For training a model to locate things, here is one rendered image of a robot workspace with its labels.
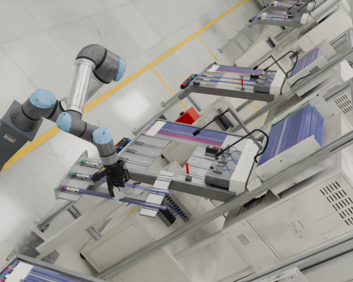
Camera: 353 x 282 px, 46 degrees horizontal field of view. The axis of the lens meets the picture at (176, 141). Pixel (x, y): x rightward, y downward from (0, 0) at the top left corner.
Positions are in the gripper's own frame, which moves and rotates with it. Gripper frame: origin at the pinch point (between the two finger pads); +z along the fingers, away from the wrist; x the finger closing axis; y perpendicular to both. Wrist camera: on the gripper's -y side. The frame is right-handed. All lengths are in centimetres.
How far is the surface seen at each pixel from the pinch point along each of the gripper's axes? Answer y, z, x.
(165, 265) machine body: -1, 69, 28
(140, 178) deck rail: -3.1, 10.7, 32.4
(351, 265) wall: 109, 167, 130
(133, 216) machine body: -13.5, 35.6, 31.1
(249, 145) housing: 51, 16, 71
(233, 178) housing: 48, 12, 32
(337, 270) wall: 99, 173, 130
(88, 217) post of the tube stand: -26.0, 17.7, 8.7
